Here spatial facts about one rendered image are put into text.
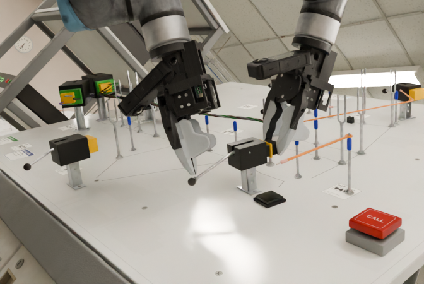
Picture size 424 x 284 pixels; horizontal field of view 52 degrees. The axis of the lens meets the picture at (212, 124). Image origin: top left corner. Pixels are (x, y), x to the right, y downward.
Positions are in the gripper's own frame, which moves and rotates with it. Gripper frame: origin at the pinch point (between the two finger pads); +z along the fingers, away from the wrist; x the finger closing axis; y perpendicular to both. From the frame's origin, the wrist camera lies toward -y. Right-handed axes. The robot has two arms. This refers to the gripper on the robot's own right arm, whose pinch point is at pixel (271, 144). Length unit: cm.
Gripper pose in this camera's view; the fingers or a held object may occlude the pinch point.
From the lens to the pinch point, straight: 80.7
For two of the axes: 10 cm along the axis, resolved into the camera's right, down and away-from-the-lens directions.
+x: -4.9, -1.9, 8.5
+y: 8.2, 2.2, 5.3
